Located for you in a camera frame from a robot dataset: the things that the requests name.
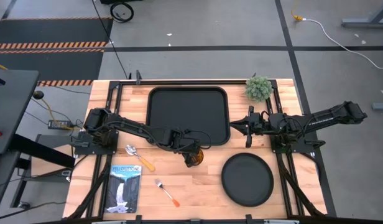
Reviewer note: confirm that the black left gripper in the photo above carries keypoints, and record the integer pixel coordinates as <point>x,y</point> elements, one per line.
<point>189,145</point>

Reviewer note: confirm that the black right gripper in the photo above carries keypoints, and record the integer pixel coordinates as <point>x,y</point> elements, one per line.
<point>258,124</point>

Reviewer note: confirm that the amber faceted glass cup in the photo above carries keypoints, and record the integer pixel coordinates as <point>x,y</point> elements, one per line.
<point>198,158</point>

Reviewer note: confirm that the black round plate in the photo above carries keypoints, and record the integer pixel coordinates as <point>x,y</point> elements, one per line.
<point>247,180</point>

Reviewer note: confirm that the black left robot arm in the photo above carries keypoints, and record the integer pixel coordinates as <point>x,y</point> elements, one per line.
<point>132,126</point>

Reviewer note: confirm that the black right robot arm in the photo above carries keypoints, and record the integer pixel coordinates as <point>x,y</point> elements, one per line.
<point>319,119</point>

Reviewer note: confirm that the black rectangular tray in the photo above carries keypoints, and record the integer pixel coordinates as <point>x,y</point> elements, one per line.
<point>188,109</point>

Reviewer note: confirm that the green potted plant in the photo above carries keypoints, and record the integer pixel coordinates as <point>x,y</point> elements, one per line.
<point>259,88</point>

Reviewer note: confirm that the Yellowstone waterfall picture card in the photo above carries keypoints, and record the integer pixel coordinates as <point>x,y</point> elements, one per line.
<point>123,189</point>

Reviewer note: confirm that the black power adapter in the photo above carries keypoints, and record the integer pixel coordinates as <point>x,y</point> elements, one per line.
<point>58,124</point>

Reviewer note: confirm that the grey floor foot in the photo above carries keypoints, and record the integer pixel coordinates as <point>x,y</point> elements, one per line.
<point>381,106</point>

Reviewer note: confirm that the grey table leg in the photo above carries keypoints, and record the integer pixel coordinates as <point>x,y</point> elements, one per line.
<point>365,21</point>

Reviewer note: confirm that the black hazard-striped floor mat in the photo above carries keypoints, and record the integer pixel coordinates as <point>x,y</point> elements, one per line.
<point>48,62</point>

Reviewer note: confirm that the black desk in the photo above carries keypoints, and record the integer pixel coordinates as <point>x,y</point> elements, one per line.
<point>11,102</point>

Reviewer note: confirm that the black aluminium frame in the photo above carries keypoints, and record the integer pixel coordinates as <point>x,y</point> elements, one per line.
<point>194,82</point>

